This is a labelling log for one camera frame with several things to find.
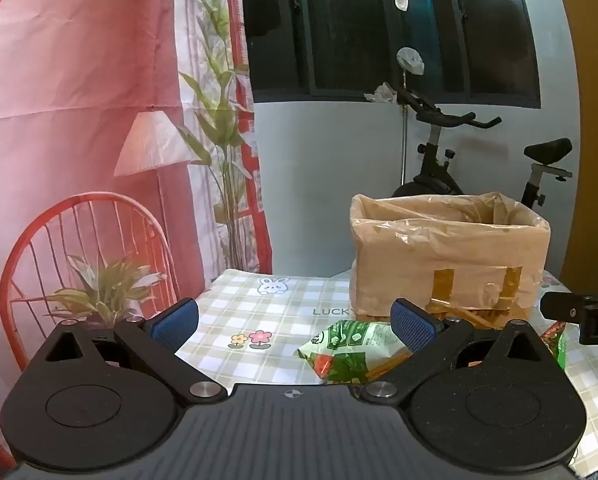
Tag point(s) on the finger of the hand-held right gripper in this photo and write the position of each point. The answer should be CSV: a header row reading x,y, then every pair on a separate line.
x,y
564,306

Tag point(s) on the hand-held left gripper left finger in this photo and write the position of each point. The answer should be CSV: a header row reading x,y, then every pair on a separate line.
x,y
179,317

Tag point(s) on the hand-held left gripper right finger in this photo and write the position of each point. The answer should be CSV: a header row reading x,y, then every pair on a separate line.
x,y
411,327

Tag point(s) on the brown cardboard box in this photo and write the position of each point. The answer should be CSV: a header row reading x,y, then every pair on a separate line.
x,y
374,316

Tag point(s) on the clear plastic bag liner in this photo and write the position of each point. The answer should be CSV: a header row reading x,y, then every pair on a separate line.
x,y
429,240

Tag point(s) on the green red snack packet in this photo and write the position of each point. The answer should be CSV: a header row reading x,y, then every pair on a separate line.
x,y
558,342

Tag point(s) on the checkered tablecloth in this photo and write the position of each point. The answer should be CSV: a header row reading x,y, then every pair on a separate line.
x,y
279,320

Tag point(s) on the black exercise bike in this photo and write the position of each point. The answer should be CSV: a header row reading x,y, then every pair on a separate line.
x,y
431,170

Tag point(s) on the thin metal pole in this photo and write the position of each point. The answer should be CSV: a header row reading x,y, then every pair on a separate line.
x,y
404,130

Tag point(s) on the white crumpled tissue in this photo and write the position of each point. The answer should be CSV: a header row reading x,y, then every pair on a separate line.
x,y
381,92

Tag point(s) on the white plastic bag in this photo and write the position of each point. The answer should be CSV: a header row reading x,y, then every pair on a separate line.
x,y
410,60

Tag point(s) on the dark window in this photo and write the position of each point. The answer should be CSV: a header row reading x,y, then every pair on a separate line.
x,y
354,35

